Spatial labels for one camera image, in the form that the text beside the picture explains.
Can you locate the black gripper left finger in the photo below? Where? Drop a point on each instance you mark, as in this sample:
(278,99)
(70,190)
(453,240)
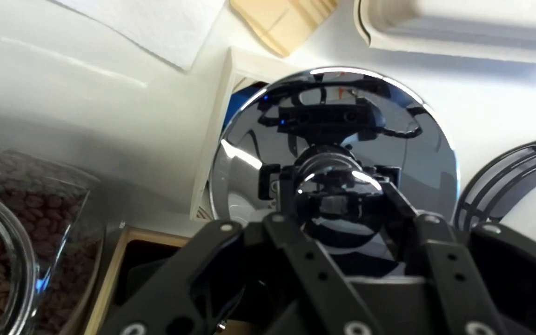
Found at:
(306,266)

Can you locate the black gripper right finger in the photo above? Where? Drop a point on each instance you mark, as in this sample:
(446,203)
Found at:
(447,266)

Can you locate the chrome coffee jar lid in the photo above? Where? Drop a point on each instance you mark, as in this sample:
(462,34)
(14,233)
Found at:
(336,142)

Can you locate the glass coffee bean jar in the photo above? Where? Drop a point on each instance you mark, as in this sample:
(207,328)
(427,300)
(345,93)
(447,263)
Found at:
(14,248)

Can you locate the black paper towel holder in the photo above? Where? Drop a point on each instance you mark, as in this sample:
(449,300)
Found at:
(498,177)

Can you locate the wooden countertop rack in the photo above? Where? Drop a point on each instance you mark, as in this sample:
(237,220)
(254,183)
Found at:
(111,272)

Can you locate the white takeout container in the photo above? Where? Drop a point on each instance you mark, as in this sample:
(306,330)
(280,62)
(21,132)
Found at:
(466,28)

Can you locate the small wooden box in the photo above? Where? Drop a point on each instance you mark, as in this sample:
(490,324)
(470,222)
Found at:
(280,19)

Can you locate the white paper napkin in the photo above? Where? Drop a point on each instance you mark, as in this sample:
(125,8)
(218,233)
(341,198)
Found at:
(157,24)

